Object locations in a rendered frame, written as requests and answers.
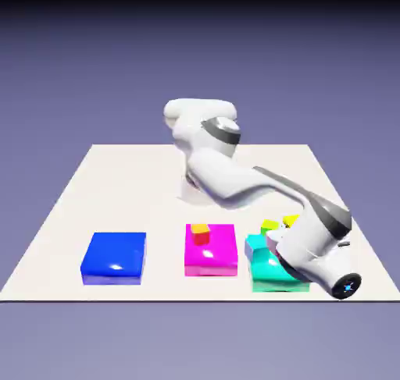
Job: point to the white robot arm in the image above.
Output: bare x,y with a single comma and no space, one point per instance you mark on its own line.
218,171

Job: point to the small green cube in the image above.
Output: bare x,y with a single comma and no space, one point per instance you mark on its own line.
268,225

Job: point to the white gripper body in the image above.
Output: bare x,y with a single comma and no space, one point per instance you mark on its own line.
274,239

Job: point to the large blue box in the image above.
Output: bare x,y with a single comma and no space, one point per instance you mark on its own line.
114,255

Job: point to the small yellow cube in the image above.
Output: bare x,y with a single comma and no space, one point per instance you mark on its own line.
290,220

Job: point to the small cyan cube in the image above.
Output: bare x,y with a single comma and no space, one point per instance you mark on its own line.
255,245

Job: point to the large magenta box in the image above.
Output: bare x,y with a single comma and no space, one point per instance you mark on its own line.
215,255

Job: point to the large teal box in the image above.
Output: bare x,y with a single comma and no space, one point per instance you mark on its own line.
265,270

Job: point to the small red cube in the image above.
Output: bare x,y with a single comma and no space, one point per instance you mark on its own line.
200,236

